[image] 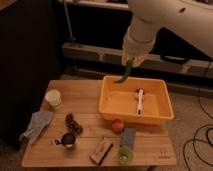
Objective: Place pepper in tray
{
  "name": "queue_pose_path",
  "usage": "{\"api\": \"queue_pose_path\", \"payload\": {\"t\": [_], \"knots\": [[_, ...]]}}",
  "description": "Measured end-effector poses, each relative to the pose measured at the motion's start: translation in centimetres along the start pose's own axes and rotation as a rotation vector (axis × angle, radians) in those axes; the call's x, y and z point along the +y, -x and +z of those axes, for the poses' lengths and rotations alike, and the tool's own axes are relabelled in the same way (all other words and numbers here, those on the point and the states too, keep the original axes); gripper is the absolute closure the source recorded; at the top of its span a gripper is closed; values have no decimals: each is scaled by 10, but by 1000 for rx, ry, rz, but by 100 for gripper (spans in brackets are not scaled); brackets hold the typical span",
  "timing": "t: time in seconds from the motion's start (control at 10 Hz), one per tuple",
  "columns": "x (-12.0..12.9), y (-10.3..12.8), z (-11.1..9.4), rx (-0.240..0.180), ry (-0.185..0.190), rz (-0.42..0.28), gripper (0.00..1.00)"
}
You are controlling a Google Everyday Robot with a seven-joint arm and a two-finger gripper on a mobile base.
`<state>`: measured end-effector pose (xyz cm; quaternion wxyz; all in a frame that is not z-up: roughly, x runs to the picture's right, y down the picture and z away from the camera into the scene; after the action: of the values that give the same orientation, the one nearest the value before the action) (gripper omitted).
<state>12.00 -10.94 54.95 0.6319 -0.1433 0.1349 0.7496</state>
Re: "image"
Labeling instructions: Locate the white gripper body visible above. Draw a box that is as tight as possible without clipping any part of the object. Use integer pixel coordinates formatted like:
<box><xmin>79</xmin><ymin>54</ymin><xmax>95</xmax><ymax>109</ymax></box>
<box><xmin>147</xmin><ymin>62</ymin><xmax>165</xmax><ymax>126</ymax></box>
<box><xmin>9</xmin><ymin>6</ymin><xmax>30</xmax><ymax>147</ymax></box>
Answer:
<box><xmin>122</xmin><ymin>31</ymin><xmax>153</xmax><ymax>66</ymax></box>

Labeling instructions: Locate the green pepper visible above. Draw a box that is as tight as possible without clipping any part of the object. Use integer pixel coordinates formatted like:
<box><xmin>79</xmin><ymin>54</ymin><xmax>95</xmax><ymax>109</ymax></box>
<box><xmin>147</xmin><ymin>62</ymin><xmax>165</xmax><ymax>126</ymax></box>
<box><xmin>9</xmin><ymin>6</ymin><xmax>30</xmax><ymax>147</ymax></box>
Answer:
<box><xmin>113</xmin><ymin>60</ymin><xmax>133</xmax><ymax>84</ymax></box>

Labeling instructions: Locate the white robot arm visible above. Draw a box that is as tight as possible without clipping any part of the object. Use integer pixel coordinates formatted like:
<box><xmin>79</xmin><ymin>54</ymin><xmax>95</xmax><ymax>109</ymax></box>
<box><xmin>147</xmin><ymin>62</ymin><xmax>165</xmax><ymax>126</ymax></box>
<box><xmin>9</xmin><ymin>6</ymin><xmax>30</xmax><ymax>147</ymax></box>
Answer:
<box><xmin>122</xmin><ymin>0</ymin><xmax>213</xmax><ymax>67</ymax></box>

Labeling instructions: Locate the white brush in tray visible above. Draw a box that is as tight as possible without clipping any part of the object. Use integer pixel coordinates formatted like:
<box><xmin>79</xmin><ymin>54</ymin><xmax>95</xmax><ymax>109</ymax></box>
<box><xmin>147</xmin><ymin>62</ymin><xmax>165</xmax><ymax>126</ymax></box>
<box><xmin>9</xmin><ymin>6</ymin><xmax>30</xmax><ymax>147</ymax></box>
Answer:
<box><xmin>136</xmin><ymin>89</ymin><xmax>144</xmax><ymax>115</ymax></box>

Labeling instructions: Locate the yellow plastic tray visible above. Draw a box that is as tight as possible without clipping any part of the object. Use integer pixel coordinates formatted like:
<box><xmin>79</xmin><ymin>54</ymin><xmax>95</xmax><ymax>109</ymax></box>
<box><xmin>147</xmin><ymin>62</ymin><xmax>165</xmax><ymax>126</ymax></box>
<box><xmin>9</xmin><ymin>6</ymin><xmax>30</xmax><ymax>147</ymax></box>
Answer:
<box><xmin>99</xmin><ymin>76</ymin><xmax>174</xmax><ymax>125</ymax></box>

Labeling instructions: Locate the orange fruit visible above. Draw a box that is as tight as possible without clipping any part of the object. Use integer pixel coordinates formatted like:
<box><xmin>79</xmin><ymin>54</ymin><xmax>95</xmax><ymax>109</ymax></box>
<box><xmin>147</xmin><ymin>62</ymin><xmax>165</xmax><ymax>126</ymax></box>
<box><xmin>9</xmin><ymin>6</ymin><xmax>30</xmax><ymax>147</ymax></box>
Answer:
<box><xmin>111</xmin><ymin>119</ymin><xmax>125</xmax><ymax>134</ymax></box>

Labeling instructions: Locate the white paper cup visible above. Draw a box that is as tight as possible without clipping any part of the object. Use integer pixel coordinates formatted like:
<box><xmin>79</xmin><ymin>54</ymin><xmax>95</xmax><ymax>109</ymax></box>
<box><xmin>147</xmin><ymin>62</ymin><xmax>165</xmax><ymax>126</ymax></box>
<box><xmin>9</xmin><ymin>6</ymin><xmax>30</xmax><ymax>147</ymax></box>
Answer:
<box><xmin>45</xmin><ymin>90</ymin><xmax>61</xmax><ymax>107</ymax></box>

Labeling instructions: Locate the brown pine cone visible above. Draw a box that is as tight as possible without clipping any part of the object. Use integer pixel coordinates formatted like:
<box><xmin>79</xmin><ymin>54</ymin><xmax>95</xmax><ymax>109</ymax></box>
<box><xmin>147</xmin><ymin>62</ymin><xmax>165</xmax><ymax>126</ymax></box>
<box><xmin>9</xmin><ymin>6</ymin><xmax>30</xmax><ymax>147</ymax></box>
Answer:
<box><xmin>65</xmin><ymin>113</ymin><xmax>83</xmax><ymax>136</ymax></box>

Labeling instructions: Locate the blue green bottle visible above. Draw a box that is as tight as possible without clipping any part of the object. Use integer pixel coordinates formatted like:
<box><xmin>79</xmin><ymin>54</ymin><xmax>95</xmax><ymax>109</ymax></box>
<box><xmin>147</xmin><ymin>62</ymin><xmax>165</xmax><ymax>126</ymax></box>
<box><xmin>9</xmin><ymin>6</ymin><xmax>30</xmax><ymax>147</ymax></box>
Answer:
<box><xmin>118</xmin><ymin>128</ymin><xmax>136</xmax><ymax>165</ymax></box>

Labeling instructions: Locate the wooden block eraser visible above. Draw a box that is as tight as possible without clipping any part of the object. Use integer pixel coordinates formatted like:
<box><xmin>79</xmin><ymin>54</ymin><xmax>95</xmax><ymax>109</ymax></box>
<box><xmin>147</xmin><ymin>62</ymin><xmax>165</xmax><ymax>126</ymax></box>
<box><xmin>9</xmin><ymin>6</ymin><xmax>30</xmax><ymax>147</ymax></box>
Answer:
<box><xmin>89</xmin><ymin>138</ymin><xmax>113</xmax><ymax>166</ymax></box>

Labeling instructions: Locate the small metal pot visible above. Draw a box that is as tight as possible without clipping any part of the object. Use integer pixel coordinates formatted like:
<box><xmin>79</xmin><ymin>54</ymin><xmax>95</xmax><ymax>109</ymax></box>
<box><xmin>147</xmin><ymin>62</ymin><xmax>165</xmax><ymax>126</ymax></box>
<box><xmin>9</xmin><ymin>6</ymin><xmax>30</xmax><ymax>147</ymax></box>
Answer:
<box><xmin>54</xmin><ymin>132</ymin><xmax>76</xmax><ymax>149</ymax></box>

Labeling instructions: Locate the grey cloth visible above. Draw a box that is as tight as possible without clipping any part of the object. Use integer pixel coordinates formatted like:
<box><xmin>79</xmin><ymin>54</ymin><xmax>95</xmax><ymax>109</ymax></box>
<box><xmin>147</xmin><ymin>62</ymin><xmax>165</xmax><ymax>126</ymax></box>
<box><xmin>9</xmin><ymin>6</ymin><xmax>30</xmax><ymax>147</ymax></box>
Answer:
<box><xmin>19</xmin><ymin>111</ymin><xmax>53</xmax><ymax>144</ymax></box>

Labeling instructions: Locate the metal shelf rail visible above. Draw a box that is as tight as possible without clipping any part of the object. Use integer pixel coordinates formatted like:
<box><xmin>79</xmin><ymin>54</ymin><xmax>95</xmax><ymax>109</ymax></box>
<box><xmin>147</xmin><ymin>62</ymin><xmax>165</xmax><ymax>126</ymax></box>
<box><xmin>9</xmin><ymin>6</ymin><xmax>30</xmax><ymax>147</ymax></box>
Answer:
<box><xmin>62</xmin><ymin>42</ymin><xmax>207</xmax><ymax>76</ymax></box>

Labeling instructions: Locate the black cable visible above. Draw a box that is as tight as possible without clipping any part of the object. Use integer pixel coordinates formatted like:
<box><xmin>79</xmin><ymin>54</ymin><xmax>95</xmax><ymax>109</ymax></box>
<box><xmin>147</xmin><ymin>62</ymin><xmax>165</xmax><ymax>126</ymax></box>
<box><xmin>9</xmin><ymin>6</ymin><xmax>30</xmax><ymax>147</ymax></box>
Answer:
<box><xmin>182</xmin><ymin>59</ymin><xmax>213</xmax><ymax>171</ymax></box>

